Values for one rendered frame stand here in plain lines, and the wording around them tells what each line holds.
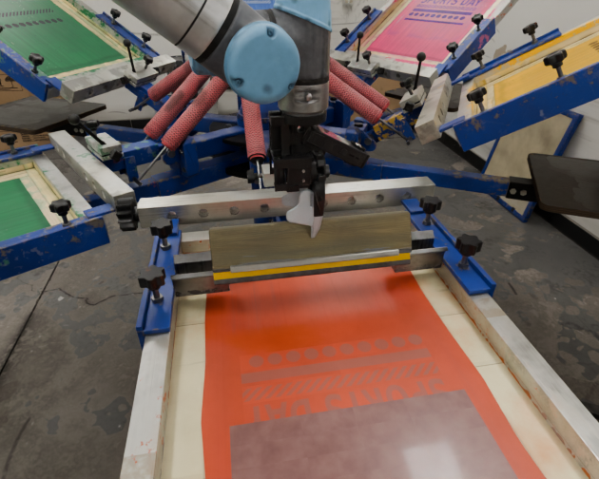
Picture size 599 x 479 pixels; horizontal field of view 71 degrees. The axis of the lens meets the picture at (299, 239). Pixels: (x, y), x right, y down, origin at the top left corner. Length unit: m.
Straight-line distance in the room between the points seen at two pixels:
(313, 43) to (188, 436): 0.54
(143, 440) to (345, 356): 0.31
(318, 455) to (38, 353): 1.86
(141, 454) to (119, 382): 1.45
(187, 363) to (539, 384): 0.51
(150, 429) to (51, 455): 1.33
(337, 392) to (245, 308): 0.24
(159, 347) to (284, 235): 0.27
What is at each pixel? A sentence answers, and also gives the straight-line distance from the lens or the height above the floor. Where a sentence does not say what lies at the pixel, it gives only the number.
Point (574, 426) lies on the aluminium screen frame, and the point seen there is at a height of 0.99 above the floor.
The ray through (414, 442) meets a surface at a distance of 0.62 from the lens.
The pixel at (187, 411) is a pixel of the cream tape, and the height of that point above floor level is 0.96.
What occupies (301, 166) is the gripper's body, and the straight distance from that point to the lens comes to 0.65.
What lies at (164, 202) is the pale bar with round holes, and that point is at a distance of 0.97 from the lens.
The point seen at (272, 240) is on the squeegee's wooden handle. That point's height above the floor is 1.08.
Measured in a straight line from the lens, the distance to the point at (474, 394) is 0.69.
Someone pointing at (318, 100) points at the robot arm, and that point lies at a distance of 0.62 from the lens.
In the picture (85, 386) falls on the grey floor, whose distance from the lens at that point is 2.07.
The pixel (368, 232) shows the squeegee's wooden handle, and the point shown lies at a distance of 0.75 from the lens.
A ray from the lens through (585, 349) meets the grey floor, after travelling 2.39.
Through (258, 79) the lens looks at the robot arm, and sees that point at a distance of 0.44.
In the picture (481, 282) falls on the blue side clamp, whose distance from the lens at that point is 0.82.
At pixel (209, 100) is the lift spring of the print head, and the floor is 1.15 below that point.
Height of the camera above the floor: 1.47
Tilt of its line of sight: 33 degrees down
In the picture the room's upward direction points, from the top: straight up
